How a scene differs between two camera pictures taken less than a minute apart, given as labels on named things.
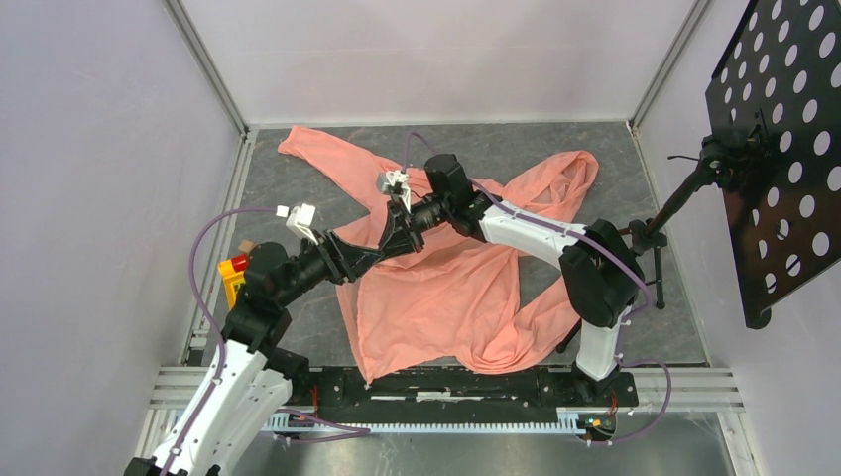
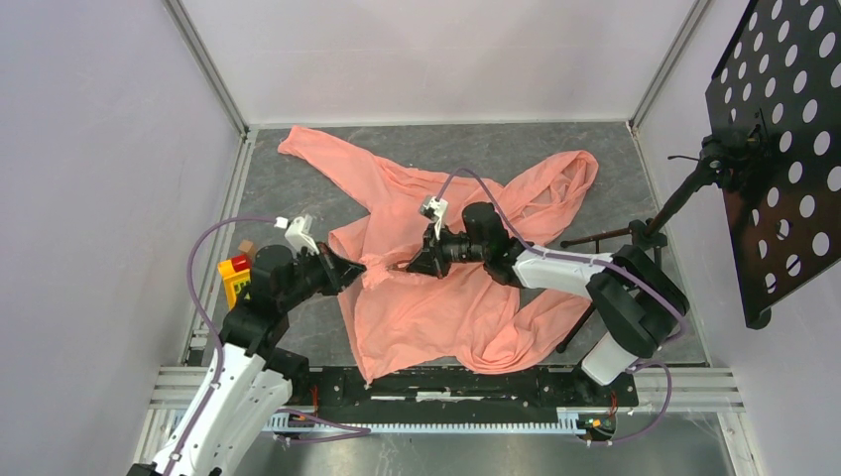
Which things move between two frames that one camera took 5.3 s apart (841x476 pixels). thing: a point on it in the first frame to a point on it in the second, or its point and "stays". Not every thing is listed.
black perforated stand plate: [776, 99] stays
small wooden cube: [246, 246] stays
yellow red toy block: [232, 272] stays
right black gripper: [397, 237] to [431, 259]
